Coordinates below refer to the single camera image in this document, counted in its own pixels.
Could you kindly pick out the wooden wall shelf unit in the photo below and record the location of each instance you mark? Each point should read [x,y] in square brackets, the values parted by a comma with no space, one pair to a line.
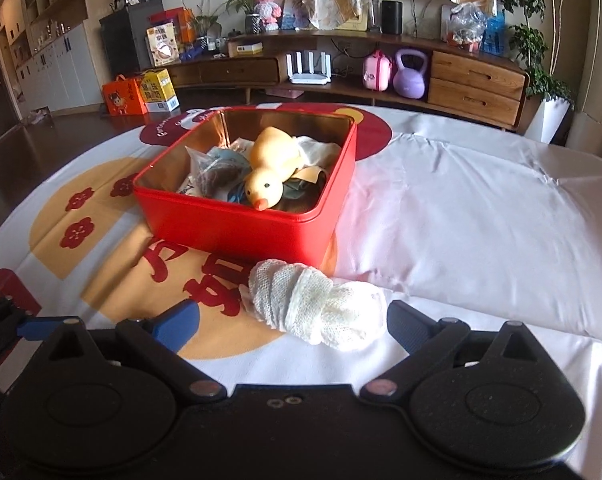
[46,54]

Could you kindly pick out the yellow rubber duck toy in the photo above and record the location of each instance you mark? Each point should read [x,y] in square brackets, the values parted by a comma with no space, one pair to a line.
[274,158]

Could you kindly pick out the yellow cardboard box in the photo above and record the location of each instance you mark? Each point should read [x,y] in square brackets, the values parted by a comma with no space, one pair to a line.
[158,91]

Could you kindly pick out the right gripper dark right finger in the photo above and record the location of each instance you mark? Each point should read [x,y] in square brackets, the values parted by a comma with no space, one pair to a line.
[431,346]

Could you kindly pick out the purple kettlebell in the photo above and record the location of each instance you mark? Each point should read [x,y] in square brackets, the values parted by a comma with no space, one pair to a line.
[408,82]

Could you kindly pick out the red metal tin box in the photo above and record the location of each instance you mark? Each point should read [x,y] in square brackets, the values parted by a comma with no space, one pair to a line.
[183,192]

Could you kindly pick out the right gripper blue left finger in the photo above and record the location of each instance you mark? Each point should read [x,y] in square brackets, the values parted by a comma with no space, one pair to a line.
[152,345]

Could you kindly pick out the pink small suitcase toy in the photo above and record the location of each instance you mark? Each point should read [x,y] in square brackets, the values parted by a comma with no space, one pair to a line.
[377,71]

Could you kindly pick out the small potted plant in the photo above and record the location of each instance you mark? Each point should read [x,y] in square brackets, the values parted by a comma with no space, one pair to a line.
[252,16]

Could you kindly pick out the black cylindrical speaker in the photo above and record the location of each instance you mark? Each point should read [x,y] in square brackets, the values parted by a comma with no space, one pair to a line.
[391,17]

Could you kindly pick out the cream knitted cloth roll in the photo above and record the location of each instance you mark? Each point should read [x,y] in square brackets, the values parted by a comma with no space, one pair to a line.
[304,302]

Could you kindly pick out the blue rubber glove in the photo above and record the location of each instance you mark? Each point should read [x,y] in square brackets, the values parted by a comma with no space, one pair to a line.
[291,193]

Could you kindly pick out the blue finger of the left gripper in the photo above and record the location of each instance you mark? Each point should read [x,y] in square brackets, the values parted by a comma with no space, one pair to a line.
[38,328]

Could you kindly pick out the white wifi router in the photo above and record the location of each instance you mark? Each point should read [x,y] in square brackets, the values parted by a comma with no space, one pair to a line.
[308,68]

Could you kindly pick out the white plant pot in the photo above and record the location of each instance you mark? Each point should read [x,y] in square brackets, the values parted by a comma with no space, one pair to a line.
[548,118]

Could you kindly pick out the blue plastic container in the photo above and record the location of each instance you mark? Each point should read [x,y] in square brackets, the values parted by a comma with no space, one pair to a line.
[494,41]

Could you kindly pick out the wooden tv cabinet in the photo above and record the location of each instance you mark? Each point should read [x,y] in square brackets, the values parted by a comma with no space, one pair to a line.
[475,86]

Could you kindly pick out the orange gift bag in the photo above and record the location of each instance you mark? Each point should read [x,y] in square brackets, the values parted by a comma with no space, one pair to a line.
[123,97]

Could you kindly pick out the cereal box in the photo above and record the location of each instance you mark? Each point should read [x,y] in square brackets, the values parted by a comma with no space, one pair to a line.
[162,44]

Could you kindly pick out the green potted tree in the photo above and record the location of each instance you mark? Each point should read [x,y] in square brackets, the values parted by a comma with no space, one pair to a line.
[536,45]

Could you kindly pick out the bagged brown hair scrunchie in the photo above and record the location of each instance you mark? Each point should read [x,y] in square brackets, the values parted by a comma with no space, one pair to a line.
[218,169]

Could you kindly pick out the black cabinet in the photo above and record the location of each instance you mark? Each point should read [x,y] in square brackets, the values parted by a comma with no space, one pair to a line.
[123,34]

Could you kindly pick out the white red patterned tablecloth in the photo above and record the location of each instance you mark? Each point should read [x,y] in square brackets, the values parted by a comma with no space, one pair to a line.
[459,220]

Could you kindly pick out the white tulle mesh fabric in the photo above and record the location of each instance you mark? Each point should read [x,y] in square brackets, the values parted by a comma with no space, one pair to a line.
[318,154]

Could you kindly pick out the clear plastic bag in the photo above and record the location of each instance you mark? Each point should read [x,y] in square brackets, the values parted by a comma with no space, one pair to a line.
[466,27]

